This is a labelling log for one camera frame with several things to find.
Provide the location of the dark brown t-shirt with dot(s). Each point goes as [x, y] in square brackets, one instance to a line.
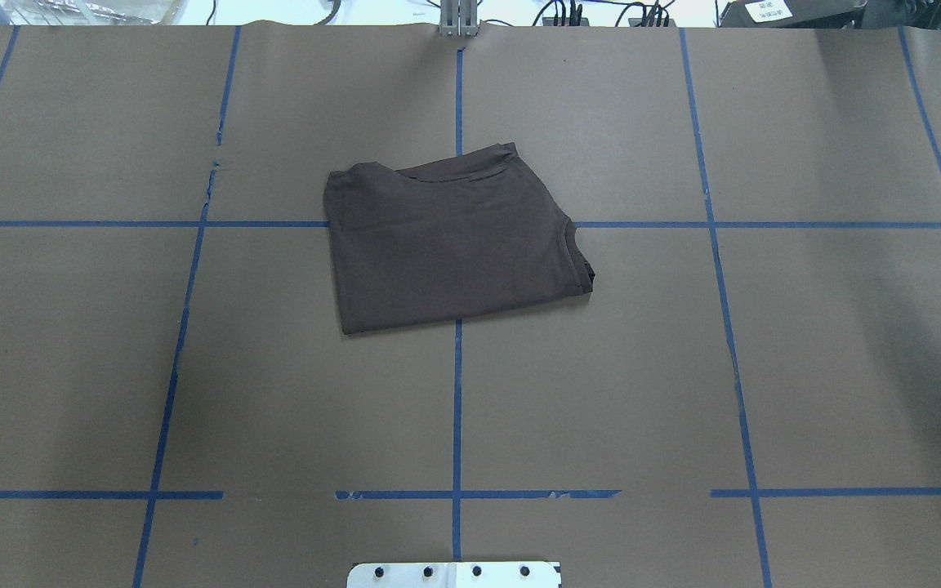
[458, 238]

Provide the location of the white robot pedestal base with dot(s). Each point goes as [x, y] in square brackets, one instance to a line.
[456, 574]

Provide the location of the aluminium frame post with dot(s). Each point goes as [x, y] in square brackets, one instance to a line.
[458, 18]

